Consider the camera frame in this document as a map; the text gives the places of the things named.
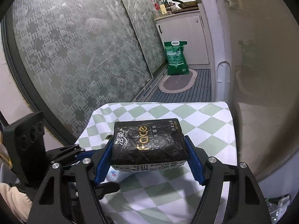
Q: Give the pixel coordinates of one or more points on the condiment bottles on counter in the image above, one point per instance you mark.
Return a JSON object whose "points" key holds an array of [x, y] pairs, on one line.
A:
{"points": [[161, 8]]}

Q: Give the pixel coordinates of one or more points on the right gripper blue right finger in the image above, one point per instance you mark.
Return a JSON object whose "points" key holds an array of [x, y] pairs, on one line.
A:
{"points": [[194, 162]]}

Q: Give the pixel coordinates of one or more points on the patterned glass sliding door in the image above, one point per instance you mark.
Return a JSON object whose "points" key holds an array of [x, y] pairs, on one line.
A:
{"points": [[69, 57]]}

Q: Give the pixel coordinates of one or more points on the trash bag with waste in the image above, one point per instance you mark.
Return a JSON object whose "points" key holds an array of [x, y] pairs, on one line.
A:
{"points": [[277, 207]]}

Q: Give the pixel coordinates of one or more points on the black frying pan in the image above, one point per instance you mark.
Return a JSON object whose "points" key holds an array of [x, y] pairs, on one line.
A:
{"points": [[186, 4]]}

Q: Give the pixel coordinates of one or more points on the oval floor mat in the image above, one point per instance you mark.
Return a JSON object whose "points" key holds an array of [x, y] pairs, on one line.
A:
{"points": [[173, 84]]}

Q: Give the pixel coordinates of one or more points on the black tissue pack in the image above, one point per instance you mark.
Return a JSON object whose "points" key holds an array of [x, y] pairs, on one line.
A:
{"points": [[148, 145]]}

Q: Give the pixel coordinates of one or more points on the green rice bag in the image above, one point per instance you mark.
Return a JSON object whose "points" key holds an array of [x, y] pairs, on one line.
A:
{"points": [[177, 64]]}

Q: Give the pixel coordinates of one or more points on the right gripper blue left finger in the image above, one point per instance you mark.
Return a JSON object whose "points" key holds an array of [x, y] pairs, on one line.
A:
{"points": [[102, 163]]}

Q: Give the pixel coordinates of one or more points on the left hand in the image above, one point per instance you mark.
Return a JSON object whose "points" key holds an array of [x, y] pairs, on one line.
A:
{"points": [[18, 202]]}

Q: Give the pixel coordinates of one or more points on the white kitchen cabinet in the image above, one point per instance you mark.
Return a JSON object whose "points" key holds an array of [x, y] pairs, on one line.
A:
{"points": [[207, 33]]}

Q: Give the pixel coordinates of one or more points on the blue white tissue pack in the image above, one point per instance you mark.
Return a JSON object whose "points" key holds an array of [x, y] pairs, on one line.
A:
{"points": [[116, 176]]}

